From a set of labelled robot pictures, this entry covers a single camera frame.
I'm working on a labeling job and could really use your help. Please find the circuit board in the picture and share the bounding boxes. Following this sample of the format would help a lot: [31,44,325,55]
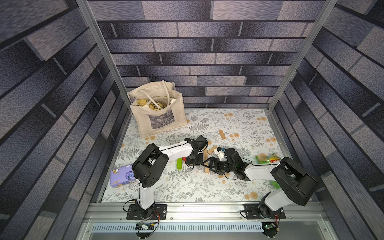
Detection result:
[135,222,157,233]
[262,223,279,238]

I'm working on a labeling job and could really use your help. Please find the yellow items inside bag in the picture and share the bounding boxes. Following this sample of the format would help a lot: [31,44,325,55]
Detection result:
[137,99,167,111]

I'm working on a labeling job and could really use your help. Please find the left circuit board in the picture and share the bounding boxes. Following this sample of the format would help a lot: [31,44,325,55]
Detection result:
[135,222,157,233]

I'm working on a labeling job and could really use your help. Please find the aluminium front rail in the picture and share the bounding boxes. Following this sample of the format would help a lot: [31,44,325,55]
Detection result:
[82,202,329,223]

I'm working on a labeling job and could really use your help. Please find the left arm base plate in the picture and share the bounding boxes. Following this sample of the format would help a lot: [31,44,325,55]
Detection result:
[126,204,168,221]

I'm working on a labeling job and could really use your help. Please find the rightmost natural wooden block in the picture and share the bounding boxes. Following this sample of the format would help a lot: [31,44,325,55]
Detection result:
[219,130,226,140]

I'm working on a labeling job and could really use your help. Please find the aluminium frame post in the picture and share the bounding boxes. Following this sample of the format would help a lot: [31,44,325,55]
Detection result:
[76,0,131,109]
[267,0,337,115]

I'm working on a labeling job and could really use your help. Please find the natural block numbered 49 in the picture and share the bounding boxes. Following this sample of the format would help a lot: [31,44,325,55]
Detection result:
[207,146,217,155]

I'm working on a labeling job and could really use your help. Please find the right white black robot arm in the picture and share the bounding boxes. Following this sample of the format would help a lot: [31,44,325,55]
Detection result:
[203,157,318,220]

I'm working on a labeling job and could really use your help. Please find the beige canvas tote bag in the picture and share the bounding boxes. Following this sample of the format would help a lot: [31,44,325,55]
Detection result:
[128,80,187,138]

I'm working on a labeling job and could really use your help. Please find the left aluminium frame post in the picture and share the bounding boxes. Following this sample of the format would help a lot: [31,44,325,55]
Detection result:
[76,0,131,109]

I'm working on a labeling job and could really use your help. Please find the purple white small box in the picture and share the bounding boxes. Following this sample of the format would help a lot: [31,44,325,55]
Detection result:
[110,164,136,188]

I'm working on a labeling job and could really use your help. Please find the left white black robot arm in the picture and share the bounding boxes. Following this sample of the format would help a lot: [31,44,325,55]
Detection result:
[132,136,209,215]

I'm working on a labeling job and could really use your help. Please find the natural block with engraved numbers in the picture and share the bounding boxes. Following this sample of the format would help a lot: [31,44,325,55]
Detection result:
[203,150,209,162]

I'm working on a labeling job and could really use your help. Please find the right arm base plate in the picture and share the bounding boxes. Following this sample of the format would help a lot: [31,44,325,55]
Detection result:
[241,203,286,220]

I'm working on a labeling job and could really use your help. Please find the right circuit board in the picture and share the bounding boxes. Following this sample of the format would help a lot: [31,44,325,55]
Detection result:
[262,223,279,238]

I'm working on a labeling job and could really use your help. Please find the right aluminium frame post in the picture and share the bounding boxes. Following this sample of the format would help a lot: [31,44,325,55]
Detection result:
[267,0,337,115]

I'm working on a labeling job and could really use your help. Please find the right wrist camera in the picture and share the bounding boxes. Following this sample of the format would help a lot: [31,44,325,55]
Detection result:
[215,148,241,164]

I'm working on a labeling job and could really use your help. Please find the green chips bag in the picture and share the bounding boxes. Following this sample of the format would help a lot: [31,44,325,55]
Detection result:
[256,153,282,164]

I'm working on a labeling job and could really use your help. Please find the green wooden block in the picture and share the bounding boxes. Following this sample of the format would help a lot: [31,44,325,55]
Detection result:
[177,158,183,170]

